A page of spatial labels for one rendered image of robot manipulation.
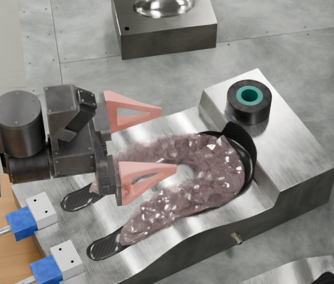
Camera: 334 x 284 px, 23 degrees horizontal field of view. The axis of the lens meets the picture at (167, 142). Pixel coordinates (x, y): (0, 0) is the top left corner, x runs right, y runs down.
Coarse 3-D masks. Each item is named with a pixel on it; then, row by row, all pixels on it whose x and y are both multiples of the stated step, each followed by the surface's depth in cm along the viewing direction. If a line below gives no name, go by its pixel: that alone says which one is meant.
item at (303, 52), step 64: (64, 0) 182; (256, 0) 182; (320, 0) 182; (64, 64) 169; (128, 64) 169; (192, 64) 169; (256, 64) 169; (320, 64) 169; (320, 128) 159; (256, 256) 141
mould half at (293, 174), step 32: (224, 96) 149; (128, 128) 146; (160, 128) 148; (192, 128) 149; (256, 128) 144; (288, 128) 144; (288, 160) 140; (320, 160) 140; (32, 192) 142; (64, 192) 142; (256, 192) 140; (288, 192) 137; (320, 192) 143; (64, 224) 138; (96, 224) 138; (192, 224) 133; (224, 224) 135; (256, 224) 140; (128, 256) 134; (160, 256) 132; (192, 256) 137
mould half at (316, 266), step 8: (320, 256) 125; (328, 256) 125; (288, 264) 125; (296, 264) 125; (304, 264) 124; (312, 264) 124; (320, 264) 124; (328, 264) 124; (272, 272) 125; (280, 272) 125; (288, 272) 124; (296, 272) 124; (304, 272) 124; (312, 272) 123; (320, 272) 123; (248, 280) 127; (256, 280) 126; (264, 280) 125; (272, 280) 125; (280, 280) 124; (288, 280) 124; (296, 280) 123; (304, 280) 123; (312, 280) 123
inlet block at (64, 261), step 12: (60, 252) 132; (72, 252) 132; (36, 264) 132; (48, 264) 132; (60, 264) 130; (72, 264) 130; (36, 276) 130; (48, 276) 130; (60, 276) 131; (72, 276) 132
